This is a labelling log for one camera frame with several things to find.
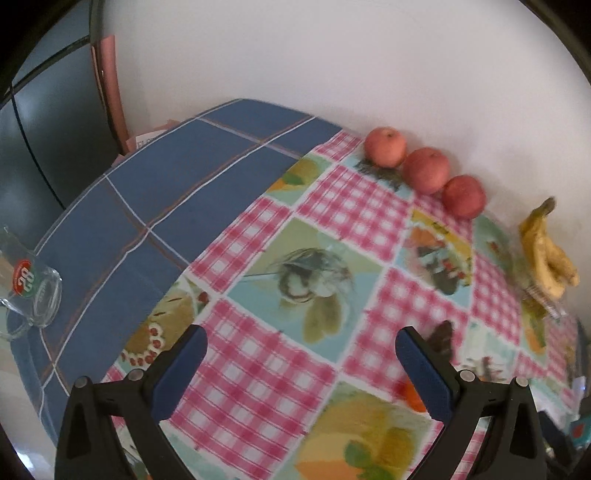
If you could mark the blue plaid tablecloth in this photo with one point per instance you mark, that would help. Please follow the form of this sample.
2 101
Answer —
184 184

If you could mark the dark cabinet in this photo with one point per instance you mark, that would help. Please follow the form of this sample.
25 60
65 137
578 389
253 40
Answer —
46 138

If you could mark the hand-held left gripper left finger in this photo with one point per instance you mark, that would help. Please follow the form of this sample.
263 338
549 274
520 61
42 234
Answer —
183 367

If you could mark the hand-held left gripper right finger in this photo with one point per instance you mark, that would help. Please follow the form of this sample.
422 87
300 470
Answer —
425 376

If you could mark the pink checkered printed tablecloth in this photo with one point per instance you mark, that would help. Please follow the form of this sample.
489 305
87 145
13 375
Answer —
258 378

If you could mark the pink board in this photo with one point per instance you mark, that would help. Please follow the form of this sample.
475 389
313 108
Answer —
110 92

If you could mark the teal box with red label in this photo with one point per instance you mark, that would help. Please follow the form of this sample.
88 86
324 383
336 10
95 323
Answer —
581 430

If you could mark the red apple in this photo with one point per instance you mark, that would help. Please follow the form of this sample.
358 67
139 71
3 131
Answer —
385 146
425 170
464 197

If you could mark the yellow banana bunch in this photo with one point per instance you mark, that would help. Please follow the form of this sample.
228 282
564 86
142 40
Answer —
547 258

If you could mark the glass mug with red label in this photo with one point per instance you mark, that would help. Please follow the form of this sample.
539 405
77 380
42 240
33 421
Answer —
41 295

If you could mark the clear glass bowl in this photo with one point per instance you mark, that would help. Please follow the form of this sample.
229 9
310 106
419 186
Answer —
545 302

